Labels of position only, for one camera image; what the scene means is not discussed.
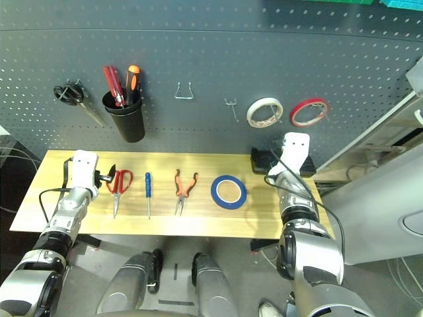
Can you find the black handled scissors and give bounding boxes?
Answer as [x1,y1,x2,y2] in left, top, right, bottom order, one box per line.
[53,78,106,128]

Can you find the black low cabinet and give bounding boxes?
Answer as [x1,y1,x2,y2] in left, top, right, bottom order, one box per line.
[0,125,46,215]

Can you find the orange black needle-nose pliers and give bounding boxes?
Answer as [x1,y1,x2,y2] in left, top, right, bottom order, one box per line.
[173,168,200,217]

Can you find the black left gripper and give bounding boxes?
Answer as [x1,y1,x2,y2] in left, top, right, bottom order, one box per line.
[95,162,118,186]

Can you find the wire loop pliers hook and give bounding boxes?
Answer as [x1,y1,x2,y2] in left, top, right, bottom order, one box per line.
[174,81,196,100]

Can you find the dark grey pegboard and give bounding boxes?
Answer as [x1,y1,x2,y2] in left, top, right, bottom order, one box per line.
[0,0,423,172]

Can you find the red transparent handled screwdriver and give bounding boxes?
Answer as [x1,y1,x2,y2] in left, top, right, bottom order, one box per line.
[102,65,128,108]

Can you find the orange black handled screwdriver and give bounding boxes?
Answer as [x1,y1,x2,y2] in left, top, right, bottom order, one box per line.
[123,63,141,106]

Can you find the blue tape roll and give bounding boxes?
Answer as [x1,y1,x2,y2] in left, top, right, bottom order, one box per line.
[210,174,249,211]

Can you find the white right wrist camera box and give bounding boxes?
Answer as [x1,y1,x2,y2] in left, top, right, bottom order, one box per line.
[268,131,312,178]

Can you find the silver robot right leg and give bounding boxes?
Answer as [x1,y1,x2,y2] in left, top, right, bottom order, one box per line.
[191,252,241,317]

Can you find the grey wire bundle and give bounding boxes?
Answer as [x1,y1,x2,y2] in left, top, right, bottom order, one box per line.
[0,145,42,168]

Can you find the white moulded plastic shell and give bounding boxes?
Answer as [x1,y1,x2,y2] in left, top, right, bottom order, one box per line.
[321,154,423,265]

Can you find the single metal peg hook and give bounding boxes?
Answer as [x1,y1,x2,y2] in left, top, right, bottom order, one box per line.
[223,97,240,123]

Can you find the silver robot left leg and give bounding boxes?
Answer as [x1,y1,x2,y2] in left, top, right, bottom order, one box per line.
[95,248,165,316]

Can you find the white grey sneaker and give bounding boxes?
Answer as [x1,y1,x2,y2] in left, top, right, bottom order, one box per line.
[258,300,286,317]

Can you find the white tape roll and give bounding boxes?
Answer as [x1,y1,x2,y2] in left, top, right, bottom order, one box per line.
[245,96,286,129]

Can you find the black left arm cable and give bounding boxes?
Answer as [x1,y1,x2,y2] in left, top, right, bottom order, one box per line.
[38,156,74,219]

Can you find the red tape roll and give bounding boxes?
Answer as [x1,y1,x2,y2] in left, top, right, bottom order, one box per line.
[289,97,331,128]

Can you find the blue handled screwdriver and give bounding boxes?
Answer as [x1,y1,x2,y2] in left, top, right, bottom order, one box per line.
[143,171,154,221]

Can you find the black plastic tool case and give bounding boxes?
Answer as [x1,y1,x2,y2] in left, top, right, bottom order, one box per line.
[249,146,317,176]

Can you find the silver robot leg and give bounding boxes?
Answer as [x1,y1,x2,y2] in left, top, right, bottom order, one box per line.
[191,252,241,317]
[95,248,165,316]

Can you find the red handled scissors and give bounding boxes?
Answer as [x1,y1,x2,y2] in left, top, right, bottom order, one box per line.
[105,168,134,220]

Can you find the teal foam block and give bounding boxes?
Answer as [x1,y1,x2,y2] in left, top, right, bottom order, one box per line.
[379,0,423,12]

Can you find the white pegboard frame post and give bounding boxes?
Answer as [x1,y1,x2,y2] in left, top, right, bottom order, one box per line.
[315,55,423,172]

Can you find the black plastic cup holder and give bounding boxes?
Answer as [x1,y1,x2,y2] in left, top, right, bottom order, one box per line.
[101,89,147,144]

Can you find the grey robot torso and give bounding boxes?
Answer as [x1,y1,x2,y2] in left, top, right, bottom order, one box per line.
[108,308,206,317]

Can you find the white floor cable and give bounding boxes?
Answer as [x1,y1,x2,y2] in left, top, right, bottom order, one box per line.
[260,248,280,265]

